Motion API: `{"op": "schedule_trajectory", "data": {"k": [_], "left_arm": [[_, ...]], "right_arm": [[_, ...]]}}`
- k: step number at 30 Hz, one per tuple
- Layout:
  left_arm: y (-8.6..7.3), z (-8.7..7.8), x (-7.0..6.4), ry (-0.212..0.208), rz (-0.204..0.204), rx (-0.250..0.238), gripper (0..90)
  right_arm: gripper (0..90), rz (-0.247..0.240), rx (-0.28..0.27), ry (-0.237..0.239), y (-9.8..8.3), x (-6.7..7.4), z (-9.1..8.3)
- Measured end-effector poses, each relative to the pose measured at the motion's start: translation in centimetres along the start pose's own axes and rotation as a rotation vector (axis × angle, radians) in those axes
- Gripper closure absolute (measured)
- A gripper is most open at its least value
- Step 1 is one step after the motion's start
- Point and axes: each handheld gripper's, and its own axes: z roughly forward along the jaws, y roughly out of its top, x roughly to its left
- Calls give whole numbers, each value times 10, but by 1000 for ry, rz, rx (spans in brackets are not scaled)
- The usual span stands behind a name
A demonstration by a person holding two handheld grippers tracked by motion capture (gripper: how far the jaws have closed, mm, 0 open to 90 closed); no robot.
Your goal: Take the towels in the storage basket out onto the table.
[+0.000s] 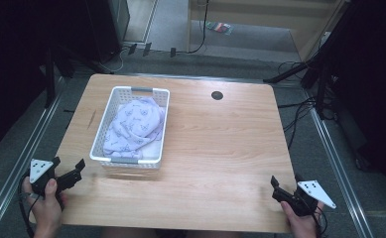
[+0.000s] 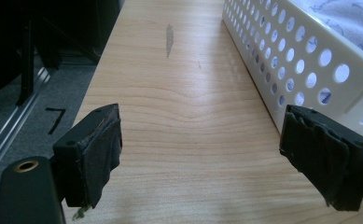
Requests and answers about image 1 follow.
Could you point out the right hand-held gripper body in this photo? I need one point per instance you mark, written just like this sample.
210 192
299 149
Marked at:
309 197

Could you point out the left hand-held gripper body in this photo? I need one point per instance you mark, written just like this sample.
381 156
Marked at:
39 172

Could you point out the white perforated plastic basket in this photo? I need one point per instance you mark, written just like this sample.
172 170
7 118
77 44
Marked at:
114 109

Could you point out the lilac patterned cloth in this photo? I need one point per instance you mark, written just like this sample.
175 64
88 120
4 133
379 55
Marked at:
134 125

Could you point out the person's right hand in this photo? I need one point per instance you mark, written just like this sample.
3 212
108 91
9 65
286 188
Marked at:
301 224

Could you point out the person's left hand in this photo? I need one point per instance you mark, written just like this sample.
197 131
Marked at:
47 208

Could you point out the black metal stand with legs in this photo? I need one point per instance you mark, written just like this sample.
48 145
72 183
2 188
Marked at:
320 86

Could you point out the dark cabinet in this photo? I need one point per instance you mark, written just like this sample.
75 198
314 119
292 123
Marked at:
107 26

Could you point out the colourful packet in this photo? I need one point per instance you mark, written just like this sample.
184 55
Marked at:
219 27

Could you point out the metal floor rail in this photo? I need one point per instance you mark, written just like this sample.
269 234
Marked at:
18 165
339 172

